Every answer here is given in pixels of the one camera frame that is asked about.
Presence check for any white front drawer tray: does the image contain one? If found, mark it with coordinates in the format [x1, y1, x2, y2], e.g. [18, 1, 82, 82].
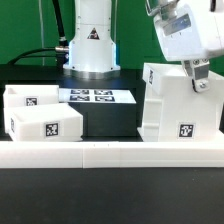
[4, 103, 83, 142]

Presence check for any thin grey cable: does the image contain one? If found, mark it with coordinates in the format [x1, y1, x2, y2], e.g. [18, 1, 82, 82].
[38, 0, 46, 66]

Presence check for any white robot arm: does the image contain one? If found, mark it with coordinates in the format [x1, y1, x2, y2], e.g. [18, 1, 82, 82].
[63, 0, 224, 92]

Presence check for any black cable with connector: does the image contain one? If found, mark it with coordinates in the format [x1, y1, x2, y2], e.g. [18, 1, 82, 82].
[7, 0, 70, 68]

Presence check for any white drawer tray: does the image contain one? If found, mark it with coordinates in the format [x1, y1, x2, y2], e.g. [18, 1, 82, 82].
[4, 103, 83, 142]
[3, 85, 59, 108]

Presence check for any printed marker sheet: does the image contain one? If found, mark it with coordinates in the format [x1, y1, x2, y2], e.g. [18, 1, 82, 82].
[59, 88, 136, 104]

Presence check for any white drawer cabinet box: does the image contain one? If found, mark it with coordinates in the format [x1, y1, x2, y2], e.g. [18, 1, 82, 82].
[138, 63, 224, 142]

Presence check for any white L-shaped fence rail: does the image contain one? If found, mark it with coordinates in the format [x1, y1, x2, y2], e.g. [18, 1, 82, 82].
[0, 141, 224, 168]

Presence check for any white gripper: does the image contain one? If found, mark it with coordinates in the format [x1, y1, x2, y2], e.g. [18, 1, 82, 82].
[145, 0, 224, 93]

